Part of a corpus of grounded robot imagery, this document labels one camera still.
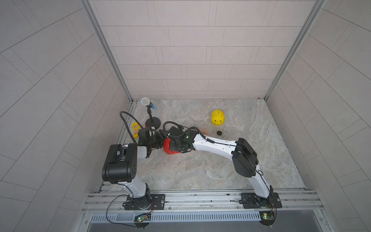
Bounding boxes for yellow piggy bank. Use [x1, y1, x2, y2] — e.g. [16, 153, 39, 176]
[211, 109, 225, 126]

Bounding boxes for aluminium corner post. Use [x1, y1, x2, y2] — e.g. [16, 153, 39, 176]
[264, 0, 326, 102]
[80, 0, 133, 103]

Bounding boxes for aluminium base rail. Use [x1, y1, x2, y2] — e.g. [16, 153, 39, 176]
[81, 188, 324, 213]

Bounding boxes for right circuit board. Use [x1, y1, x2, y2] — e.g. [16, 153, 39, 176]
[259, 211, 276, 226]

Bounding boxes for black corrugated cable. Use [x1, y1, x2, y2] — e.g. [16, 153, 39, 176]
[162, 121, 216, 144]
[119, 111, 146, 144]

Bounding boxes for black corrugated cable right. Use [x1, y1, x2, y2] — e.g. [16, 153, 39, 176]
[162, 121, 216, 144]

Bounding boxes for aluminium corner post left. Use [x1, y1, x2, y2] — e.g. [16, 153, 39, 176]
[80, 0, 133, 103]

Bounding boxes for red piggy bank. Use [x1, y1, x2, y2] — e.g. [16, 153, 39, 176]
[163, 138, 179, 155]

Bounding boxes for left circuit board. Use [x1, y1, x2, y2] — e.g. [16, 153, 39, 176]
[134, 213, 152, 223]

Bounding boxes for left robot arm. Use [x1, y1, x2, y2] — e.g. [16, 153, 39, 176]
[101, 128, 165, 210]

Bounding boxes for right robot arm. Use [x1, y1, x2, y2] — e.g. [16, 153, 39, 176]
[165, 126, 282, 210]

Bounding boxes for circuit board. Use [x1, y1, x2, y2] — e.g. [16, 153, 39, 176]
[259, 211, 276, 226]
[134, 213, 152, 223]

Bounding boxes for toy microphone on stand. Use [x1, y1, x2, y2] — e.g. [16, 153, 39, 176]
[141, 97, 161, 130]

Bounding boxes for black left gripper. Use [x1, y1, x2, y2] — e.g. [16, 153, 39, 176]
[146, 130, 170, 150]

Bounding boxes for aluminium corner post right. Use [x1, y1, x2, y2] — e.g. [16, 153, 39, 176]
[264, 0, 326, 102]

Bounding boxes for pink piggy bank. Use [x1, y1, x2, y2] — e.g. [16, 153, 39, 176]
[200, 129, 208, 136]

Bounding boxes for black corrugated cable left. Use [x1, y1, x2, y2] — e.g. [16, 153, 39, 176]
[119, 111, 146, 144]

